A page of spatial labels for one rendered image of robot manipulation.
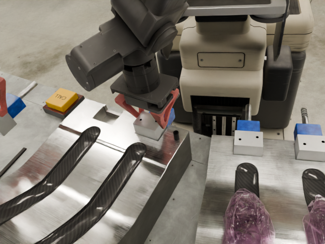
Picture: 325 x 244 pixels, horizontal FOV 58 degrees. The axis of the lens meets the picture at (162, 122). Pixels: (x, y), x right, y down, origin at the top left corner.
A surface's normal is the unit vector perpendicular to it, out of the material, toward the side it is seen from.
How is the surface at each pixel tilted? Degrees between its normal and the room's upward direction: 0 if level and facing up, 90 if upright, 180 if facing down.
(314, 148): 0
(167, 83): 1
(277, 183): 0
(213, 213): 23
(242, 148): 90
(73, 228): 28
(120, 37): 37
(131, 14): 68
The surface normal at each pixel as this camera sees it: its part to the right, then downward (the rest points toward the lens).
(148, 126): -0.14, -0.68
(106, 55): 0.23, -0.21
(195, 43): -0.22, -0.21
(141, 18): -0.36, 0.25
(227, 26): -0.19, 0.81
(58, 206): 0.07, -0.90
